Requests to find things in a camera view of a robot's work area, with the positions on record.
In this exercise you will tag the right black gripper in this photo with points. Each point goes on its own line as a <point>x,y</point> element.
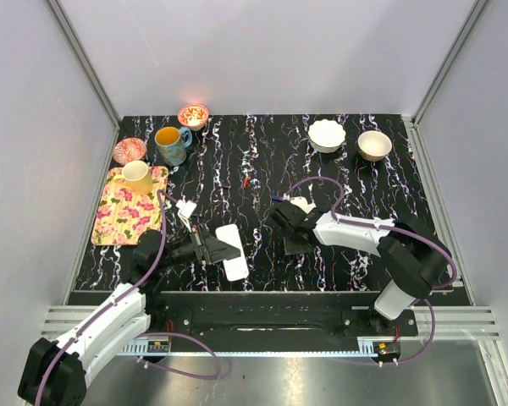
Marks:
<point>290,248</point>

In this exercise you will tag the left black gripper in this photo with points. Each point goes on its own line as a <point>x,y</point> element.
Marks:
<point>211,249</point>

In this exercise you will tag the white remote control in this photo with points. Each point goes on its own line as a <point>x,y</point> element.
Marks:
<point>234,262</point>

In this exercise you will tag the remote battery cover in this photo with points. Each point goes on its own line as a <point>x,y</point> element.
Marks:
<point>308,208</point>

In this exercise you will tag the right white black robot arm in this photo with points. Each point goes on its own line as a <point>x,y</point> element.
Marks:
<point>414,259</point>

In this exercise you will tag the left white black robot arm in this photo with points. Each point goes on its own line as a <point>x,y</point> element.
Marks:
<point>59,371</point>

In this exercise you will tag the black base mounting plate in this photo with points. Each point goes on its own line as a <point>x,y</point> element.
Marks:
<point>348,313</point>

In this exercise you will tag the floral pink tray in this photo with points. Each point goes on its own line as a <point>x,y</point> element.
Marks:
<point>122,215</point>

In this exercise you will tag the white scalloped bowl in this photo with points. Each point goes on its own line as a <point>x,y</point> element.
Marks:
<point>326,136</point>

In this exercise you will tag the blue mug yellow inside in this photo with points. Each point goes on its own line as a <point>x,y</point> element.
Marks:
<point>173,144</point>

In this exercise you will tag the beige round bowl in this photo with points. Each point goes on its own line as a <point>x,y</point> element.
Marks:
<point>374,146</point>

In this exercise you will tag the red patterned small bowl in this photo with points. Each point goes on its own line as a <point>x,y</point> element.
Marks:
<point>193,116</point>

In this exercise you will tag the red patterned saucer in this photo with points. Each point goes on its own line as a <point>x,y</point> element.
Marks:
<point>129,150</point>

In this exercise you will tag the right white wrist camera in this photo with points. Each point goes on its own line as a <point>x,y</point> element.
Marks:
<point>298,201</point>

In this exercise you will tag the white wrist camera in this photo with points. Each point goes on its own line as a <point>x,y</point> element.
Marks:
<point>298,201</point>
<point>185,210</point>

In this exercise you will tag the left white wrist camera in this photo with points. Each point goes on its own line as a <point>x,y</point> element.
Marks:
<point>185,210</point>

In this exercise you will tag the white slotted cable duct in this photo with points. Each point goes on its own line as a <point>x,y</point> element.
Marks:
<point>361,348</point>

